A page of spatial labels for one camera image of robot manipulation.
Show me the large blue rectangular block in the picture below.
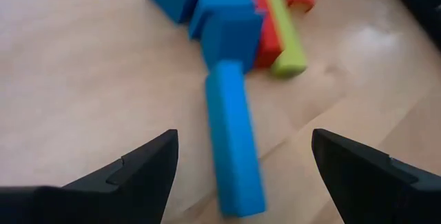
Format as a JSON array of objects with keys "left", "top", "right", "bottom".
[{"left": 187, "top": 0, "right": 266, "bottom": 77}]

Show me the blue long block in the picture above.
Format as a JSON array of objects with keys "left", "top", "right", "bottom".
[{"left": 205, "top": 60, "right": 268, "bottom": 218}]

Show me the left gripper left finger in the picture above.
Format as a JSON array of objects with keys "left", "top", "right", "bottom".
[{"left": 0, "top": 129, "right": 180, "bottom": 224}]

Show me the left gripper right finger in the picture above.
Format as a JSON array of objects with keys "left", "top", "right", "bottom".
[{"left": 311, "top": 128, "right": 441, "bottom": 224}]

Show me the light green long block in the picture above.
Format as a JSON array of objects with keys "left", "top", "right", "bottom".
[{"left": 264, "top": 0, "right": 308, "bottom": 79}]

